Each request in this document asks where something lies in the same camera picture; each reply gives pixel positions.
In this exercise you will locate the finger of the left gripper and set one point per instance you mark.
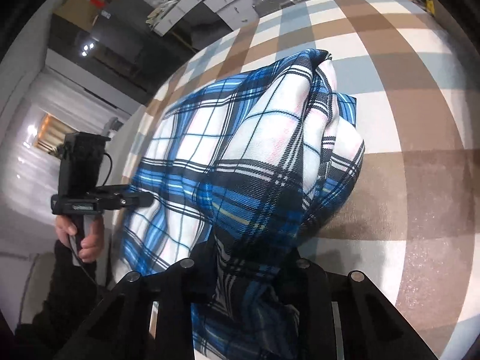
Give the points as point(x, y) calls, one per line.
point(110, 189)
point(125, 200)

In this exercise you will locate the blue white plaid blanket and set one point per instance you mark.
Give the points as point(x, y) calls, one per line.
point(256, 162)

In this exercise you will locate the black wardrobe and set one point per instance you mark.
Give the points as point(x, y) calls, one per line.
point(116, 45)

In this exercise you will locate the white dressing table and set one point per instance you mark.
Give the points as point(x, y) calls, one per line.
point(234, 13)

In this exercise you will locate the checked bed sheet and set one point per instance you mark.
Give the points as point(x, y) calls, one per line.
point(412, 221)

